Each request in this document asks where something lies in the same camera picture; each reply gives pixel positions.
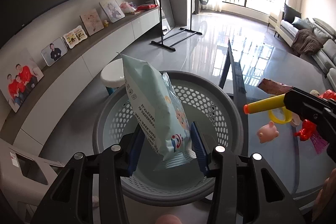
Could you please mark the grey perforated laundry basket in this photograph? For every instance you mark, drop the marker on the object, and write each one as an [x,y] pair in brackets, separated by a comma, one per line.
[206,105]

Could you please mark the family photo in red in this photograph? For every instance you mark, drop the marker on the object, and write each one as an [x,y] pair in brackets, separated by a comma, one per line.
[19,75]

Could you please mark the brown throw blanket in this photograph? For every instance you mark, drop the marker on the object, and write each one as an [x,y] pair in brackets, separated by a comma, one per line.
[306,43]

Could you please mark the white low tv cabinet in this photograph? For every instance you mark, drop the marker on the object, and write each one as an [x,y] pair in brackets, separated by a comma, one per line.
[30,127]

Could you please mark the white scalloped photo frame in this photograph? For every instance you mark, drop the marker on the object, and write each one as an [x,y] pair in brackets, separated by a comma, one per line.
[75,36]

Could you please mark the pink plastic mesh fan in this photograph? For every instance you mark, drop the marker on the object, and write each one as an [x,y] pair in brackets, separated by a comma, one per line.
[319,144]

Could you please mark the grey sectional sofa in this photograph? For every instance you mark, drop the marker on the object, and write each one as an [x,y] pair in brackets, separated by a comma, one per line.
[324,59]

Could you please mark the red item on cabinet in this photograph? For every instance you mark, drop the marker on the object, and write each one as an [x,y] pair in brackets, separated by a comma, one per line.
[145,7]

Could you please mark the red plastic bag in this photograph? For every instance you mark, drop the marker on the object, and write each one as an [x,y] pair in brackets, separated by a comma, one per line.
[328,95]

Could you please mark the pink rubber pig toy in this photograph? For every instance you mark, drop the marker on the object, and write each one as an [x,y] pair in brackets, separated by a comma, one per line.
[267,132]

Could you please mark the brown snack bag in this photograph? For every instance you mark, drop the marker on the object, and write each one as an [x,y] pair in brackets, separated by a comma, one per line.
[272,87]

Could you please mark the dark grey cushion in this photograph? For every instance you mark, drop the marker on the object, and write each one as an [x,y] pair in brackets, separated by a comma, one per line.
[290,14]

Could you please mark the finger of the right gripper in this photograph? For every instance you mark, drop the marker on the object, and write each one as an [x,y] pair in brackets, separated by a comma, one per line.
[318,116]

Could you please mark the yellow foam dart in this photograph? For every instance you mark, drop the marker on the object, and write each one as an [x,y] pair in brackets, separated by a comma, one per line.
[270,103]

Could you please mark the white plastic stool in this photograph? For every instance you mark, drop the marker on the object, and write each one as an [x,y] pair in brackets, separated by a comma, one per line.
[112,76]

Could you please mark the pink bag on cabinet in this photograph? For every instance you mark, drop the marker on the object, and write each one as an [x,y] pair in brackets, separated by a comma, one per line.
[128,8]

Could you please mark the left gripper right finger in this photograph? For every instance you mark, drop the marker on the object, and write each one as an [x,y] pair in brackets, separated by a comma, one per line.
[245,186]

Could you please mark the yellow plastic ring bowl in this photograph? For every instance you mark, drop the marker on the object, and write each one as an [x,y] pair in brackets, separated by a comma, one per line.
[280,115]

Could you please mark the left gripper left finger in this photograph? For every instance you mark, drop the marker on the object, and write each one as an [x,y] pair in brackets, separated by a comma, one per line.
[69,198]

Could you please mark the baby photo canvas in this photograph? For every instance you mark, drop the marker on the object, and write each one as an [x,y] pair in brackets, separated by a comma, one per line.
[92,21]

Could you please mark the black clothes rack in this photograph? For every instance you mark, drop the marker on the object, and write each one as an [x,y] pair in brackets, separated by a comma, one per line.
[183,11]

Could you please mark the child portrait photo frame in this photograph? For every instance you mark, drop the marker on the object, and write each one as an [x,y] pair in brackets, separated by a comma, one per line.
[112,10]

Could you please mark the light blue wet wipes pack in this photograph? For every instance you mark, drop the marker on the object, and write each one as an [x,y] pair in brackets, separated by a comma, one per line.
[159,112]

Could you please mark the cardboard box on floor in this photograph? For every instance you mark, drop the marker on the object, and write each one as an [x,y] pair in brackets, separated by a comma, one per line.
[25,179]

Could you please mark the man portrait photo frame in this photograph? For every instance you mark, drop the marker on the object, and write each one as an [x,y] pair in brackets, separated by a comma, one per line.
[54,51]

